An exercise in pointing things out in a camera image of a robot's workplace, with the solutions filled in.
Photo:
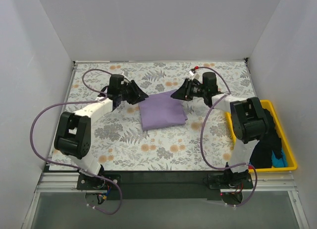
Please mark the black t shirt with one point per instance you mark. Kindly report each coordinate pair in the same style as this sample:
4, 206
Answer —
271, 142

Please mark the aluminium frame rail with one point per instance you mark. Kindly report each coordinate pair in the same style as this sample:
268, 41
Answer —
49, 183

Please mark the floral table mat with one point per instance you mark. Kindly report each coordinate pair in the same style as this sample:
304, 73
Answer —
120, 144

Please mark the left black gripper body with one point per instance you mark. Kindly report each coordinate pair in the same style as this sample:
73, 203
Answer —
131, 91

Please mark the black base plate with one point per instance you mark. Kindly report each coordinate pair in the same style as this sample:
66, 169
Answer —
164, 184

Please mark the yellow plastic bin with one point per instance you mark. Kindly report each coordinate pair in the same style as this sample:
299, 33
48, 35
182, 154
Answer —
292, 165

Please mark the purple t shirt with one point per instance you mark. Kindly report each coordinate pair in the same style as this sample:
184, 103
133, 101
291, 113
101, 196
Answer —
160, 111

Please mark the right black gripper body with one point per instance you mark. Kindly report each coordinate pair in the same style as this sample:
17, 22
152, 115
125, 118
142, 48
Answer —
187, 89

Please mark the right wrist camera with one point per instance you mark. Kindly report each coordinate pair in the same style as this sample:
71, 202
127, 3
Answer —
194, 73

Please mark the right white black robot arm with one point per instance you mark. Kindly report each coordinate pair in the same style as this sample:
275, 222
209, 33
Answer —
249, 122

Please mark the teal t shirt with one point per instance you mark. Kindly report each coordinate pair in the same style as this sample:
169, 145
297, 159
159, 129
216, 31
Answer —
281, 162

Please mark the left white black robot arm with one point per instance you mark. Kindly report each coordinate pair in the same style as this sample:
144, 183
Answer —
73, 134

